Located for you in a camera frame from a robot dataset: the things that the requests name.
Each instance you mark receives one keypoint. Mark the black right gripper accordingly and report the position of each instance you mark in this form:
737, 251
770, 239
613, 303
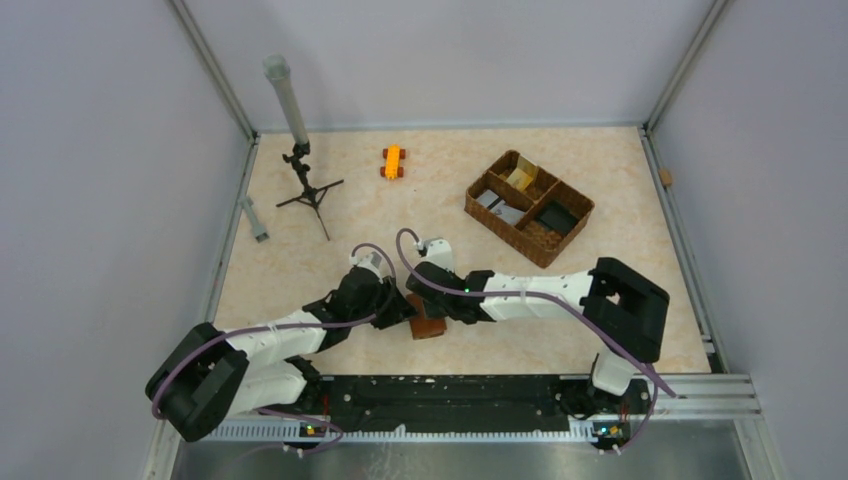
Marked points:
433, 311

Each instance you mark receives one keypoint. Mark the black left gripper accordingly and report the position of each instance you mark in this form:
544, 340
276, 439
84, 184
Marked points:
396, 311

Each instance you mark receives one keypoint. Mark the brown leather card holder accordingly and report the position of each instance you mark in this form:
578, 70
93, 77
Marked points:
422, 325

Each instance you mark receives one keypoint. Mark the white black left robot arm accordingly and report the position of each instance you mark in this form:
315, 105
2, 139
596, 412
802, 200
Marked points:
214, 374

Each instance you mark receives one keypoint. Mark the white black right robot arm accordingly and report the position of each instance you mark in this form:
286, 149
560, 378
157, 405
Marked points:
622, 307

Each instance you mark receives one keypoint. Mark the black card in basket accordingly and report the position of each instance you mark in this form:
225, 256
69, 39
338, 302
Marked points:
556, 217

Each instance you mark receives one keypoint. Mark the woven wicker divided basket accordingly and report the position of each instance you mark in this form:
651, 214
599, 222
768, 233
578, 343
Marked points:
527, 237

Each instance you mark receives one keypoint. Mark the orange toy car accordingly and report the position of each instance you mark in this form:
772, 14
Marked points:
392, 169

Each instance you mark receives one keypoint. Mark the small wooden block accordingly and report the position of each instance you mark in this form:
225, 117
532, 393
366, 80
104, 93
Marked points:
665, 177

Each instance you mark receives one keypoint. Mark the black tripod with grey tube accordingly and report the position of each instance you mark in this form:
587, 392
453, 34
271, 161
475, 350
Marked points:
278, 73

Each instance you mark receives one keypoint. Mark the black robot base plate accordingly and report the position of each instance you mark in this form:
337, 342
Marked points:
463, 403

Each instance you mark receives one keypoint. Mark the grey metal bracket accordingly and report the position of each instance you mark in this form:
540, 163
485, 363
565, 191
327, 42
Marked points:
258, 229

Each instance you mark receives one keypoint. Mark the aluminium frame rail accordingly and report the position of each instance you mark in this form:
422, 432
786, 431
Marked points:
721, 394

